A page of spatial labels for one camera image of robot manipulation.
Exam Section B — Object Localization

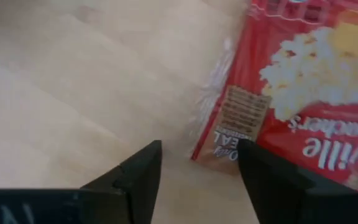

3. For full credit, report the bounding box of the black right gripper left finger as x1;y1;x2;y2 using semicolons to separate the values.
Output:
81;140;163;224

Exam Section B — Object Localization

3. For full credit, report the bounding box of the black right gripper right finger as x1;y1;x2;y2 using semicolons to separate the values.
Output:
237;138;316;224

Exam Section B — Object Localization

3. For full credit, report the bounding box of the red popcorn bag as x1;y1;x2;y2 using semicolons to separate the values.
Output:
190;0;358;193

